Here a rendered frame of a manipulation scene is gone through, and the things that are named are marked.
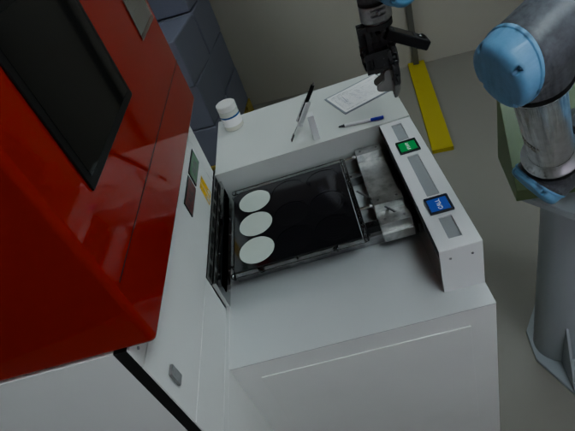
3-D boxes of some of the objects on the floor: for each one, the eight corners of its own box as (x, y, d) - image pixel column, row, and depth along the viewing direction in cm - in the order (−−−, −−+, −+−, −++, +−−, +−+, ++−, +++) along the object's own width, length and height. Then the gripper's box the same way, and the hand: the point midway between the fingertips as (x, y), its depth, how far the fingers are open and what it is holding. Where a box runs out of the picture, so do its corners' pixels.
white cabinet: (317, 493, 163) (229, 371, 111) (293, 285, 237) (233, 154, 185) (506, 453, 154) (504, 303, 103) (418, 250, 228) (393, 103, 177)
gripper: (352, 20, 117) (369, 96, 130) (359, 33, 110) (376, 111, 123) (387, 9, 116) (399, 86, 129) (396, 20, 109) (408, 101, 122)
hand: (398, 91), depth 125 cm, fingers closed
